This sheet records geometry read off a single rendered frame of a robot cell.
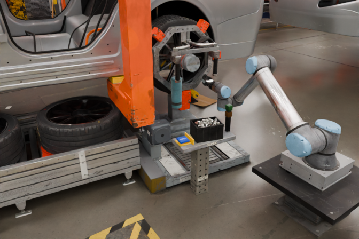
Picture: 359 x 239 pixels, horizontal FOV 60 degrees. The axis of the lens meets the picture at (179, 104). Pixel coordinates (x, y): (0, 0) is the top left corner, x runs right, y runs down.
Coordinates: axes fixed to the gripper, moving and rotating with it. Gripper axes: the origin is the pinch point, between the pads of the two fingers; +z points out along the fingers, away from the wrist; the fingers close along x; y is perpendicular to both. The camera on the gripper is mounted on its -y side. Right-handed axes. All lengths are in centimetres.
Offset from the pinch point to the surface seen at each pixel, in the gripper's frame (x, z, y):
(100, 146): -90, -34, -55
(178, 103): -31.2, -18.9, -16.1
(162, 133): -58, -28, -16
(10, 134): -121, -9, -102
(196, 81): -6.1, -6.2, -7.0
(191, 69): -3.8, -20.7, -28.6
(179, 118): -41.3, 8.8, 14.6
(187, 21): 26, 2, -46
